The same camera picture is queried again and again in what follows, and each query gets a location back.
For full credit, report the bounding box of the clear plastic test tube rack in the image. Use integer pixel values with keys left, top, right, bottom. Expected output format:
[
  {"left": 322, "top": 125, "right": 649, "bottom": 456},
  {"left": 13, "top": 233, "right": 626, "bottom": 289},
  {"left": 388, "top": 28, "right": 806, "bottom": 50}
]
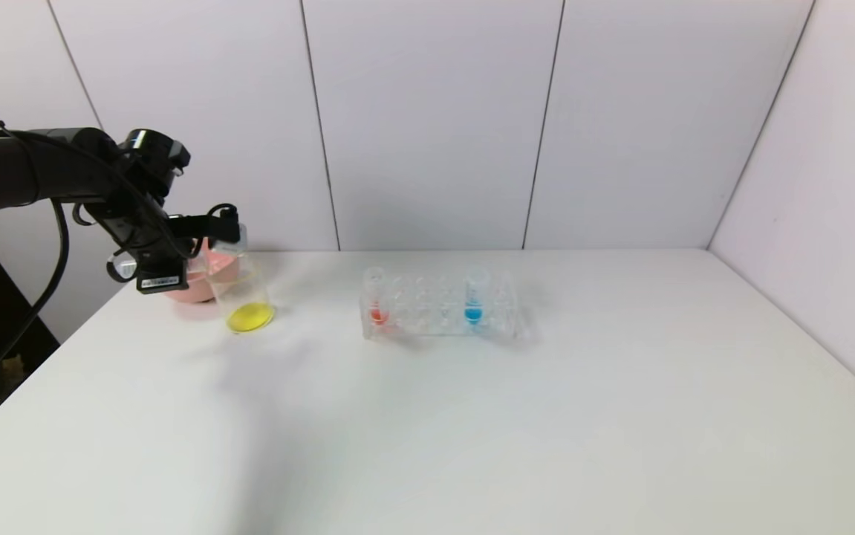
[{"left": 359, "top": 267, "right": 521, "bottom": 343}]

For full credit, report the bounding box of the test tube with blue pigment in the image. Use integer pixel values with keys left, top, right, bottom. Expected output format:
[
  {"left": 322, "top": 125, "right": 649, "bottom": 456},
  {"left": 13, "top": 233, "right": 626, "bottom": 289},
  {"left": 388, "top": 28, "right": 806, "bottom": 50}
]
[{"left": 463, "top": 267, "right": 489, "bottom": 325}]

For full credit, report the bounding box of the test tube with red pigment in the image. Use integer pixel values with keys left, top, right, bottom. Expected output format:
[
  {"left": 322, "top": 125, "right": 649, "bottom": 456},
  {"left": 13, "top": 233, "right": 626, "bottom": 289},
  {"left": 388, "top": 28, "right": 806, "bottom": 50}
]
[{"left": 363, "top": 266, "right": 392, "bottom": 328}]

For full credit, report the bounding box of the clear glass beaker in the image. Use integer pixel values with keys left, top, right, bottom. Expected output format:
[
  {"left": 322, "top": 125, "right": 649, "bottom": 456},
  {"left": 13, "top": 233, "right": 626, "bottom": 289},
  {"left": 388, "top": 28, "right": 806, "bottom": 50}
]
[{"left": 207, "top": 253, "right": 276, "bottom": 334}]

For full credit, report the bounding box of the pink bowl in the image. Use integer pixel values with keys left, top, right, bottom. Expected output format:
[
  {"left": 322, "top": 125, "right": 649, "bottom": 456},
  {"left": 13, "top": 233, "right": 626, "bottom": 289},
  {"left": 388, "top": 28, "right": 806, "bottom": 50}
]
[{"left": 163, "top": 238, "right": 242, "bottom": 304}]

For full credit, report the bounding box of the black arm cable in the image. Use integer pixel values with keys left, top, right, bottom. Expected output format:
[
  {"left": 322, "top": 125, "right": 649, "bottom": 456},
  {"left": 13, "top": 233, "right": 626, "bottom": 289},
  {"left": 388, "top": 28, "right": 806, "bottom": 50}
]
[{"left": 0, "top": 197, "right": 71, "bottom": 389}]

